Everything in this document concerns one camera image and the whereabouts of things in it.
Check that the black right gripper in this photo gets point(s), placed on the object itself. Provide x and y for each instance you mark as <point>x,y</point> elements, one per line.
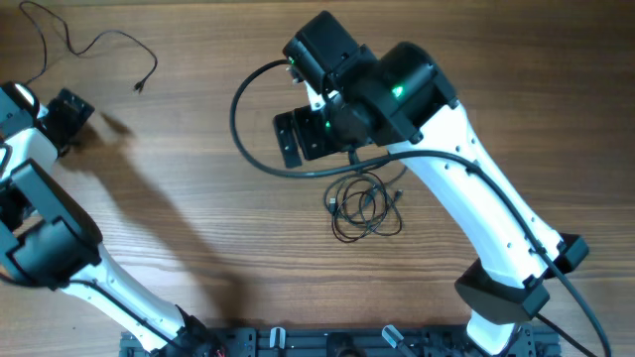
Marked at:
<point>315,146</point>

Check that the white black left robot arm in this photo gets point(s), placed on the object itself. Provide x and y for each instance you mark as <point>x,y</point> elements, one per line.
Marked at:
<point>49,241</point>

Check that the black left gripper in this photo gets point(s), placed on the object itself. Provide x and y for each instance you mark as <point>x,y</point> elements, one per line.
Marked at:
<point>72,122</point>

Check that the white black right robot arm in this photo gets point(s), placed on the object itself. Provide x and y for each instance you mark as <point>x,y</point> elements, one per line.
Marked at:
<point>404,103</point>

